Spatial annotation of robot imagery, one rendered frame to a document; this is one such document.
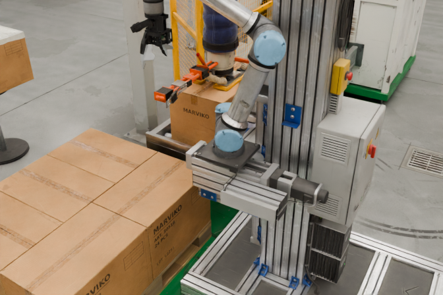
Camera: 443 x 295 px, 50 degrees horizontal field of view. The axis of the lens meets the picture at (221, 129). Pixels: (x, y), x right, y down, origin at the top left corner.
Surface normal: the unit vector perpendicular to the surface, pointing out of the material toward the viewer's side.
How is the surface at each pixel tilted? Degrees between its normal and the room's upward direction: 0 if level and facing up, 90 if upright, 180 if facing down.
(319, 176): 90
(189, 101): 90
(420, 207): 0
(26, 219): 0
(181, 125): 90
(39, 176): 0
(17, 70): 90
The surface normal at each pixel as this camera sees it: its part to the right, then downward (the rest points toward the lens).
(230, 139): -0.05, 0.61
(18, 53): 0.85, 0.26
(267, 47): 0.04, 0.40
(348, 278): 0.00, -0.86
